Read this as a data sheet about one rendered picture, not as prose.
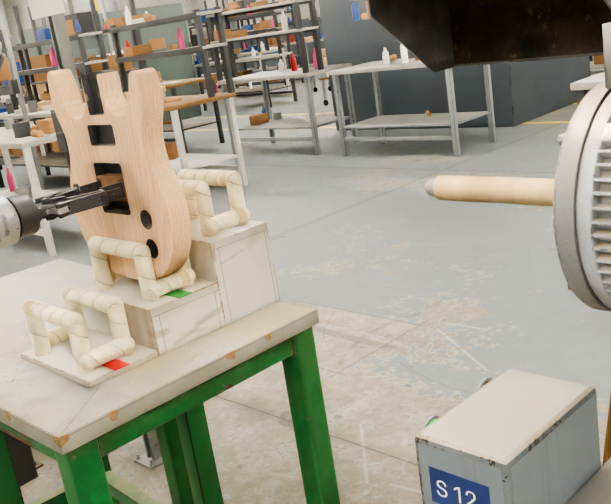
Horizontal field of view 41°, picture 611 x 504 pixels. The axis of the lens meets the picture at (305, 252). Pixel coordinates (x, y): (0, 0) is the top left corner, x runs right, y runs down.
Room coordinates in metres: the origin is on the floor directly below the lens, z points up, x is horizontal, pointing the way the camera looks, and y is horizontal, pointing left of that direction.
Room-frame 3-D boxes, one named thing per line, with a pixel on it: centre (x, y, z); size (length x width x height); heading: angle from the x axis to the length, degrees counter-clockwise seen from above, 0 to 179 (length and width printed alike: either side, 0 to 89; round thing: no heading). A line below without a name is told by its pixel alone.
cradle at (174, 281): (1.51, 0.26, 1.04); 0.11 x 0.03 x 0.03; 133
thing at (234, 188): (1.65, 0.12, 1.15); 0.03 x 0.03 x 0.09
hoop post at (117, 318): (1.44, 0.36, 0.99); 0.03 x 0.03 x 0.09
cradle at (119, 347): (1.40, 0.38, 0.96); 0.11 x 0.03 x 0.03; 133
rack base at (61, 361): (1.48, 0.44, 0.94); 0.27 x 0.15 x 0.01; 43
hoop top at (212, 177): (1.72, 0.18, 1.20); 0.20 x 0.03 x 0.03; 42
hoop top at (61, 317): (1.45, 0.48, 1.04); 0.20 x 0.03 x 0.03; 42
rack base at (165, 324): (1.58, 0.33, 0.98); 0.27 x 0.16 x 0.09; 43
